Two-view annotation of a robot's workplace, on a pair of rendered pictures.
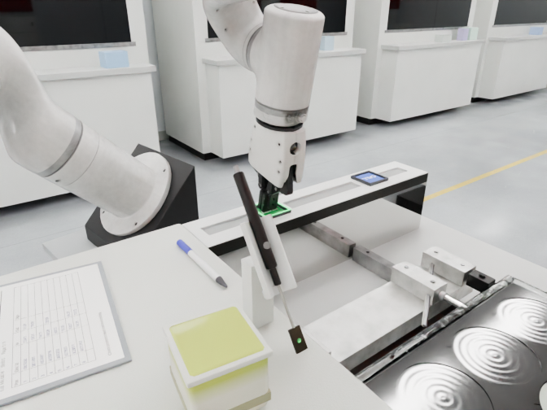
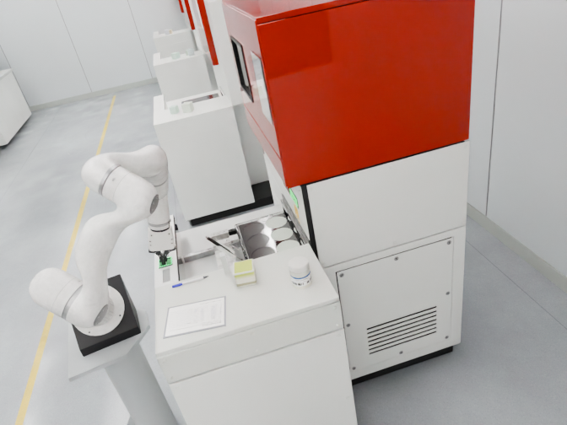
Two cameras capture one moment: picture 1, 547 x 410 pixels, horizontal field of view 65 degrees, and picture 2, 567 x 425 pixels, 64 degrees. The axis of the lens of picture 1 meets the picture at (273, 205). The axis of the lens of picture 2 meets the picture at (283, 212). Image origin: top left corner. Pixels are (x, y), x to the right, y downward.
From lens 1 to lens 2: 1.42 m
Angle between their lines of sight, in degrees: 55
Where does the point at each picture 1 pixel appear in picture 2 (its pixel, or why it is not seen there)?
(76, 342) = (210, 307)
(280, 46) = (163, 202)
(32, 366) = (215, 314)
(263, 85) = (159, 217)
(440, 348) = (250, 249)
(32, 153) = not seen: hidden behind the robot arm
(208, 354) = (247, 266)
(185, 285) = (199, 286)
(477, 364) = (258, 244)
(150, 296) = (199, 293)
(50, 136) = not seen: hidden behind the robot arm
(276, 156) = (169, 239)
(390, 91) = not seen: outside the picture
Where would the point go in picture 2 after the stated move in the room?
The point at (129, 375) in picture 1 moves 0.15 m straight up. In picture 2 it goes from (230, 296) to (220, 263)
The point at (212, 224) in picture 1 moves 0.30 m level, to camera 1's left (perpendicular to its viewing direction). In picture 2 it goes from (162, 279) to (111, 336)
